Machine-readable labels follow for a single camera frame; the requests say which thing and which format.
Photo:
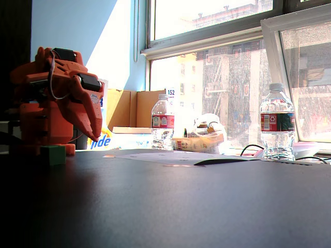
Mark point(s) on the orange gripper black servo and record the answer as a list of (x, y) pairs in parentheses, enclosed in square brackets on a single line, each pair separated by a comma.
[(86, 103)]

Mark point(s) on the green cube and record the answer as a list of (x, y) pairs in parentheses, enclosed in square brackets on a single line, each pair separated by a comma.
[(53, 155)]

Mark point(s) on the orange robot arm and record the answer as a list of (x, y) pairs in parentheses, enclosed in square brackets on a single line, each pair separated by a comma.
[(33, 75)]

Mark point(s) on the white grid paper sheet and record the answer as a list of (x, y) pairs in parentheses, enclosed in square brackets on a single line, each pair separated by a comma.
[(175, 157)]

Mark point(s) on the Tide detergent box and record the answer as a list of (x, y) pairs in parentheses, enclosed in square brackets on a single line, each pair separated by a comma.
[(106, 140)]

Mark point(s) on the pink tape piece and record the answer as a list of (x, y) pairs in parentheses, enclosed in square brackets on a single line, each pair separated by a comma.
[(109, 156)]

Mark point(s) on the flat white blue box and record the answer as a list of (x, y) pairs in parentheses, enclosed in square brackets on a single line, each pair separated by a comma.
[(132, 140)]

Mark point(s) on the brown cardboard box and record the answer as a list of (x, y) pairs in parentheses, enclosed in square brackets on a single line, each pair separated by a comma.
[(144, 108)]

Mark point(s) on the small clear water bottle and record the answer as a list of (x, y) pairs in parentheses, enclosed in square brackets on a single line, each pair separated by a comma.
[(162, 121)]

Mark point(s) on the white box device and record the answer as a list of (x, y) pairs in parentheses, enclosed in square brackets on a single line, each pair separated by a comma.
[(10, 134)]

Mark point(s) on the white sign with number 152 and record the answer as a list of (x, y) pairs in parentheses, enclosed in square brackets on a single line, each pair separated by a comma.
[(171, 92)]

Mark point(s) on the yellow printed snack package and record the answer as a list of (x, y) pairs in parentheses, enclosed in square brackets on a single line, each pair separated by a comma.
[(196, 146)]

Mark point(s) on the white plastic bag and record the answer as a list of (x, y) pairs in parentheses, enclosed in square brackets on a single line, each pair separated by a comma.
[(210, 121)]

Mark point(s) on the large clear water bottle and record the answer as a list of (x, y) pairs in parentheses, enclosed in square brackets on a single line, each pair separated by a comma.
[(277, 124)]

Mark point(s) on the white framed window screen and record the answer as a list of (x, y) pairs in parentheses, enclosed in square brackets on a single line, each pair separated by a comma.
[(274, 51)]

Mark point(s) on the window frame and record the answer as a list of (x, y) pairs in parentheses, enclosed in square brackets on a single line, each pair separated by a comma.
[(201, 42)]

